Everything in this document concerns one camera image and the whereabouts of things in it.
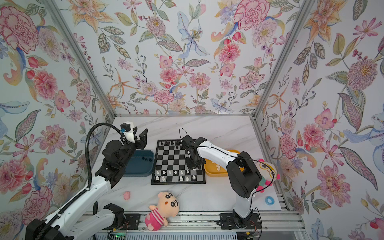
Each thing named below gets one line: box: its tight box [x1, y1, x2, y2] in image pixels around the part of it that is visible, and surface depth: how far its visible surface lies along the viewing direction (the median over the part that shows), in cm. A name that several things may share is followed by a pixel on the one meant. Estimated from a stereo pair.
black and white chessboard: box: [150, 139, 206, 185], surface depth 92 cm
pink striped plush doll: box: [145, 191, 180, 231], surface depth 73 cm
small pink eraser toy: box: [123, 191, 131, 201], surface depth 83 cm
